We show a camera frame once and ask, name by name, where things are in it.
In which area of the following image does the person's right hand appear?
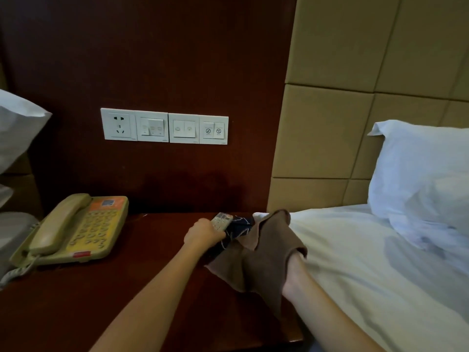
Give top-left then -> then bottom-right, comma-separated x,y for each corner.
282,252 -> 308,301

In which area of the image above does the person's left hand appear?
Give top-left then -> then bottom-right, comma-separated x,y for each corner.
183,218 -> 227,259

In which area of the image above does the white remote control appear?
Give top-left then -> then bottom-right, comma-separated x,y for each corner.
211,212 -> 234,233

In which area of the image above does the dark blue scribbled pouch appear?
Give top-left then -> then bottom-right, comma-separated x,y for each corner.
219,215 -> 256,250

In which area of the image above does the brown cleaning cloth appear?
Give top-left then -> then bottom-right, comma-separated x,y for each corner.
204,209 -> 308,319

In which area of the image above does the yellow corded telephone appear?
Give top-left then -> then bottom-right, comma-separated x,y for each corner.
9,193 -> 129,269

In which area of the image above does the beige telephone cord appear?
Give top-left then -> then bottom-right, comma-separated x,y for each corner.
0,254 -> 39,289

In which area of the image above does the person's right forearm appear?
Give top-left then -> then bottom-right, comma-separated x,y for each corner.
282,274 -> 385,352

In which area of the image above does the person's left forearm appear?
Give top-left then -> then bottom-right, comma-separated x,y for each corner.
89,240 -> 206,352

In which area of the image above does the white bed cover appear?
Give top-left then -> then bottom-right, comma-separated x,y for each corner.
253,203 -> 469,352

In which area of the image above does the dark wooden nightstand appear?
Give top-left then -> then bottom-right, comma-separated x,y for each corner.
0,212 -> 305,352

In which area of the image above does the white bed sheet mattress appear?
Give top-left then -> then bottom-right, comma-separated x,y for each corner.
0,211 -> 39,279

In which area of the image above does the beige padded headboard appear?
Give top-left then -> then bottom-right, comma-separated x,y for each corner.
266,0 -> 469,214

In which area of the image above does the crumpled white pillow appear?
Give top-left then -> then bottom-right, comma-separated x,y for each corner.
0,183 -> 15,209

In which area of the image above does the smooth white pillow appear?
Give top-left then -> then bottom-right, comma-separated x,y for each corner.
0,88 -> 53,173

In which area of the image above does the white socket and switch panel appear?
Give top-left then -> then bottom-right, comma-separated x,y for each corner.
100,107 -> 169,143

